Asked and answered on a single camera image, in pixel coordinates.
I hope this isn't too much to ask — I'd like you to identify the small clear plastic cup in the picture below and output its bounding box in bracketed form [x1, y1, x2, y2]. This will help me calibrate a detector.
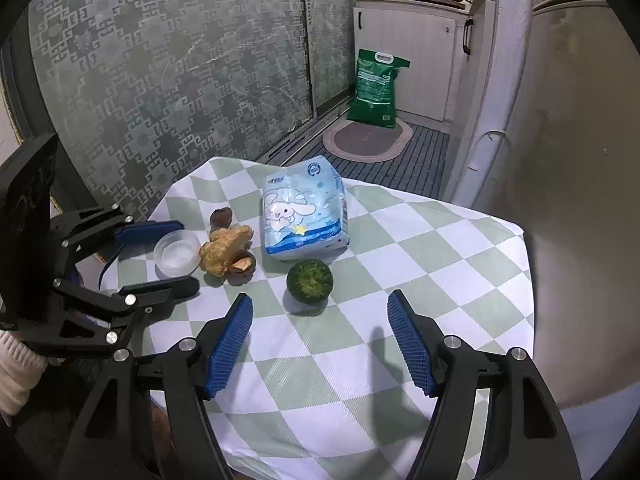
[153, 230, 201, 278]

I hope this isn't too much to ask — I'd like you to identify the ginger root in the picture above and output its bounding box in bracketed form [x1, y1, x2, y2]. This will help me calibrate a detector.
[198, 226, 254, 278]

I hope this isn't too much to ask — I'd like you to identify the blue cartoon tissue pack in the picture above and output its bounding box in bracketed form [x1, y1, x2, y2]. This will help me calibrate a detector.
[262, 156, 349, 261]

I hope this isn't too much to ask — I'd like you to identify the white kitchen cabinet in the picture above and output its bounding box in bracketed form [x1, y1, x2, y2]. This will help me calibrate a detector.
[354, 0, 534, 208]

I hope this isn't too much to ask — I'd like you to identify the person's left hand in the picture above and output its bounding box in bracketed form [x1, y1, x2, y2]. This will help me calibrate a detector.
[0, 410, 17, 427]

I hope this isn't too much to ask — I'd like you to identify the green white checkered tablecloth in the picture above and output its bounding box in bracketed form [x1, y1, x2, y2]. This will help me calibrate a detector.
[96, 155, 536, 480]

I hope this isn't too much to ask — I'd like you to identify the cream knit left sleeve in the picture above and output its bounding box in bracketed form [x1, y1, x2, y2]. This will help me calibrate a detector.
[0, 330, 49, 416]

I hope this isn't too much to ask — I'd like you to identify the patterned glass sliding door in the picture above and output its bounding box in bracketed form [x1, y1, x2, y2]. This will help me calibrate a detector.
[27, 0, 354, 218]

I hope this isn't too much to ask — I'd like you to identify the striped dark floor rug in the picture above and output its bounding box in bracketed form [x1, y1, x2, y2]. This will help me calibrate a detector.
[267, 118, 450, 198]

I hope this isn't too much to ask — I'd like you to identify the oval pink grey floor mat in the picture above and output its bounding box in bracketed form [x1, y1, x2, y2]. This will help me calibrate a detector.
[322, 118, 413, 164]

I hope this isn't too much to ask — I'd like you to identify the silver refrigerator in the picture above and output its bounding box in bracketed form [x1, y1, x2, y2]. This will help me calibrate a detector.
[474, 0, 640, 461]

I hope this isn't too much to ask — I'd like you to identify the green rice bag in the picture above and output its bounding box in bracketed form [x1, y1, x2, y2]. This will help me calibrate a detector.
[347, 49, 410, 128]

